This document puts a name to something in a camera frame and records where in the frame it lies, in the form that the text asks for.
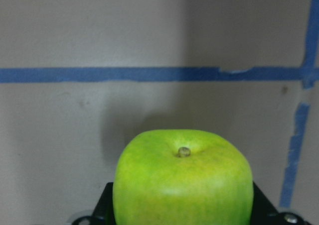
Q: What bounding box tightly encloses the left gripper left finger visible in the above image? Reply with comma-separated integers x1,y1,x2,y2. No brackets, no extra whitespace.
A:
73,182,115,225

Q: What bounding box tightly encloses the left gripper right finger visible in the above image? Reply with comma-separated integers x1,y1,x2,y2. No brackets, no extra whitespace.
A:
250,183,311,225

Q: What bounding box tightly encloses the green apple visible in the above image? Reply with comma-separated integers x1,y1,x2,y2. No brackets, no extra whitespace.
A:
113,129,254,225

